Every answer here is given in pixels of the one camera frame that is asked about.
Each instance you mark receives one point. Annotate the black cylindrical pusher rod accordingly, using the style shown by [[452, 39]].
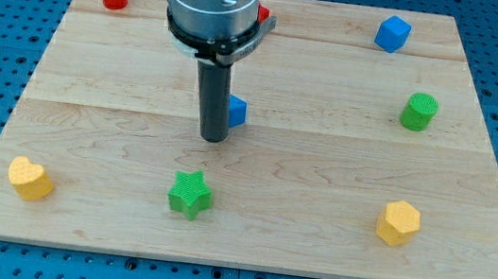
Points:
[[214, 86]]

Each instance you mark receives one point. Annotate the black clamp ring mount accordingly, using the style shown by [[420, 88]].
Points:
[[222, 52]]

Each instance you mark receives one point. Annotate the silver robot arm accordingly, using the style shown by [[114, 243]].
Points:
[[217, 34]]

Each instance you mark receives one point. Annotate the red block behind arm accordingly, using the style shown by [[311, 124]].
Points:
[[263, 13]]

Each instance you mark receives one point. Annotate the blue block behind rod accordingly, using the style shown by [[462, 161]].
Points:
[[237, 111]]

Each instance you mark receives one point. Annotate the green star block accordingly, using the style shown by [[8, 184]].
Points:
[[189, 194]]

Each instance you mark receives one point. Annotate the wooden board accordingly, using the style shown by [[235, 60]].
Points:
[[111, 113]]

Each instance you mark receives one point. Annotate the blue cube block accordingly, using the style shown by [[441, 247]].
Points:
[[392, 34]]

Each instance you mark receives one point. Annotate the green cylinder block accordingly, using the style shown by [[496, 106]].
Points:
[[418, 112]]

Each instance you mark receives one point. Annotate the yellow heart block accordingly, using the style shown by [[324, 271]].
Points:
[[29, 180]]

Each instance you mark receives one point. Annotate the yellow hexagon block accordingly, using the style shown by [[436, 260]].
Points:
[[398, 223]]

